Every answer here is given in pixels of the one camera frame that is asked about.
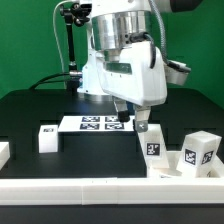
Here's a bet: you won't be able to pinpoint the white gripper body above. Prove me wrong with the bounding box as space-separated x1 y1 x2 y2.
96 43 167 106

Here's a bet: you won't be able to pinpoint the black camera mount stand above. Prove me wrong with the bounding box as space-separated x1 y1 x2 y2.
59 0 116 91

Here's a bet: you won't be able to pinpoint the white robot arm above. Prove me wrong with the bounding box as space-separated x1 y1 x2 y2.
79 0 203 132

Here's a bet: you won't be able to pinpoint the white U-shaped wall fence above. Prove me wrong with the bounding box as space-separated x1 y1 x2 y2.
0 141 224 206

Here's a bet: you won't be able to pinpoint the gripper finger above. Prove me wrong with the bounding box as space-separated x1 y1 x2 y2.
134 105 150 133
113 98 130 122

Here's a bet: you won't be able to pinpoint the white marker sheet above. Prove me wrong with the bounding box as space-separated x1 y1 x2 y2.
58 115 134 132

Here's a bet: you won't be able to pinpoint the white cable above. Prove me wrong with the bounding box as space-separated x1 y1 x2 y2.
52 0 75 73

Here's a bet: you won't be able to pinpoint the black cables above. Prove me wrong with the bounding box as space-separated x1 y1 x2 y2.
29 72 83 90

